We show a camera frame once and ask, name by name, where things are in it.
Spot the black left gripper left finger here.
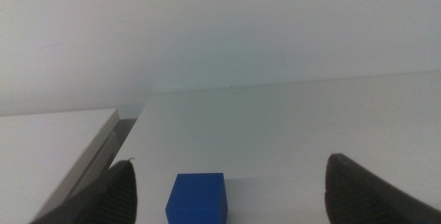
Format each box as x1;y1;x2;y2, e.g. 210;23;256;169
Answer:
29;159;139;224

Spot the blue cube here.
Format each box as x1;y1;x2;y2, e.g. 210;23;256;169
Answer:
165;172;229;224

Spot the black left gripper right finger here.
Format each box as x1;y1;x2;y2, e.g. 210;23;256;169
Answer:
324;153;441;224

